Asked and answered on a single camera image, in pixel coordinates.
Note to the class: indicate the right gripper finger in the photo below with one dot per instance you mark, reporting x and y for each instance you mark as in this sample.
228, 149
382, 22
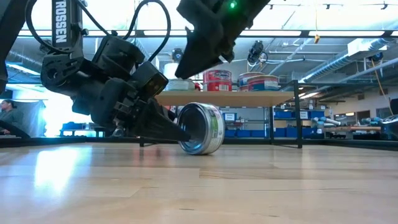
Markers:
205, 53

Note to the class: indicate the dark draped cloth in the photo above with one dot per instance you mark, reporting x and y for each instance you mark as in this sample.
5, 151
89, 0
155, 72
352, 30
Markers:
34, 118

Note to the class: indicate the white cylinder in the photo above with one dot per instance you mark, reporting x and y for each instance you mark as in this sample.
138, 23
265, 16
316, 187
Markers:
170, 71

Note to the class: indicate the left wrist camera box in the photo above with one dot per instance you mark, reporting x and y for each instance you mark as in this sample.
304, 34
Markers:
118, 56

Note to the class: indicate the wooden shelf black metal legs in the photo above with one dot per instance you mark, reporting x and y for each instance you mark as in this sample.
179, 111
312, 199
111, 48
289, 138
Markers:
233, 99

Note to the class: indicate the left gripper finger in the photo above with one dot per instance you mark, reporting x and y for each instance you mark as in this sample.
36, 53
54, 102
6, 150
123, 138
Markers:
172, 115
158, 127

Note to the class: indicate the black round ceiling device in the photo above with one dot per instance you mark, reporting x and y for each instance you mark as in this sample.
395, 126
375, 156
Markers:
177, 54

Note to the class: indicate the small yellow tag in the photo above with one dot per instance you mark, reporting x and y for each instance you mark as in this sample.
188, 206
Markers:
316, 39

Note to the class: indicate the green-label tuna can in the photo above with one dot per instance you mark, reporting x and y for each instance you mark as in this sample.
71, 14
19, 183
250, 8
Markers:
180, 85
208, 130

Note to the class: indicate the person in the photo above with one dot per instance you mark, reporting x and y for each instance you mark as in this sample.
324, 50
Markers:
11, 118

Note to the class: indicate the blue storage bin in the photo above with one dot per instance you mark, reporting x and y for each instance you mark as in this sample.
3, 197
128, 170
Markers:
317, 114
245, 133
283, 114

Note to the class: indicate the blue crate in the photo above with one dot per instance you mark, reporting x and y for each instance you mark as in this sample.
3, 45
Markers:
73, 126

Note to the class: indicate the silver spiral ventilation duct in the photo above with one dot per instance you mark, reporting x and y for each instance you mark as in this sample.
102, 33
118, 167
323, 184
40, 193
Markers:
146, 53

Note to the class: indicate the large silver air duct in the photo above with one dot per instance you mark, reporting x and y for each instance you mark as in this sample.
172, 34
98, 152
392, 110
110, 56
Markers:
342, 59

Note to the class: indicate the white framed sign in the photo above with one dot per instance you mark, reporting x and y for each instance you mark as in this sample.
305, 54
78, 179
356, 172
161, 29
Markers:
229, 117

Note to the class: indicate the dark blue round object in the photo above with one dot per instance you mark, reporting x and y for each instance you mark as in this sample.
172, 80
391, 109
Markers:
391, 124

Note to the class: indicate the black hanging camera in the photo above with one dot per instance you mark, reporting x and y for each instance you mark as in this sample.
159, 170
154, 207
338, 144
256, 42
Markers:
255, 51

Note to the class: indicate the black aluminium table frame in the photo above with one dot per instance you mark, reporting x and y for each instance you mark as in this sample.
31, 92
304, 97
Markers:
342, 143

